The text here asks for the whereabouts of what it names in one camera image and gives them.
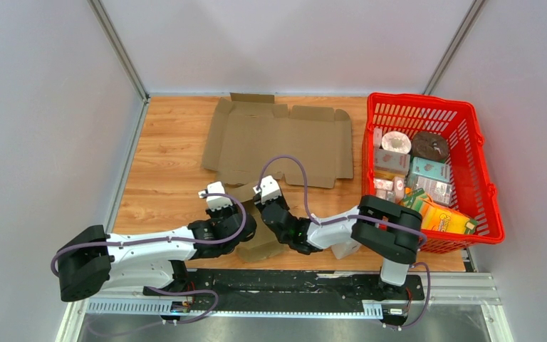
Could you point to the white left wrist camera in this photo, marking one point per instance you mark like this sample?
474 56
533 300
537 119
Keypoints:
215 196

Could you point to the pink grey snack box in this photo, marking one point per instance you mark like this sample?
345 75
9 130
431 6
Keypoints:
391 164

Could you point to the large flat cardboard sheet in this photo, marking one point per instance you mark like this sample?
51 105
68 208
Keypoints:
251 132

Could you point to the brown round chocolate pastry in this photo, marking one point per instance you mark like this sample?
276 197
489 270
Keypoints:
430 146

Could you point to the green snack packet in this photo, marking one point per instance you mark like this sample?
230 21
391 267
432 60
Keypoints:
416 200

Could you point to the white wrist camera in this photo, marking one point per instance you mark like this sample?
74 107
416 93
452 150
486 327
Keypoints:
215 196
266 190

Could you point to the white printed snack box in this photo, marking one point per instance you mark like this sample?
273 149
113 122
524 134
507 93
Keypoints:
440 192

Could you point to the small brown cardboard box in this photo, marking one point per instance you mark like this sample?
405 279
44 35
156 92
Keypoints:
264 244

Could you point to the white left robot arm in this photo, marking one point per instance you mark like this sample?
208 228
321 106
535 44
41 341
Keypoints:
94 260

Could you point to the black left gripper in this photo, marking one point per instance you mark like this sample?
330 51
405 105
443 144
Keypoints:
213 214

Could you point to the white bottle black cap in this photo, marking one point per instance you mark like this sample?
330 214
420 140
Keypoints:
345 249

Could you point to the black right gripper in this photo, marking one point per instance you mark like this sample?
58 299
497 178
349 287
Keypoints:
278 200

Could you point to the teal snack box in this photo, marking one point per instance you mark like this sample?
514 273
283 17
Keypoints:
421 167

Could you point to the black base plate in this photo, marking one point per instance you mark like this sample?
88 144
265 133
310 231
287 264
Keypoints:
292 292

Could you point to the pink white small packet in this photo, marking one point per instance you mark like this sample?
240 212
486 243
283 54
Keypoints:
391 190

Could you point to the white tissue roll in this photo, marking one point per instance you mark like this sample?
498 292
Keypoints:
396 141

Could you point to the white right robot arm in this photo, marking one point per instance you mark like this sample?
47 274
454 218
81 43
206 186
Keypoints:
388 229

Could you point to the yellow orange snack box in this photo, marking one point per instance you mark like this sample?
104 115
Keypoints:
437 218

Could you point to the red plastic basket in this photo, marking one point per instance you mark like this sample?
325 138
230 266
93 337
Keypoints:
474 194

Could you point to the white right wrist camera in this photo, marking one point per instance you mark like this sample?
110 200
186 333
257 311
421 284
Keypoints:
266 190

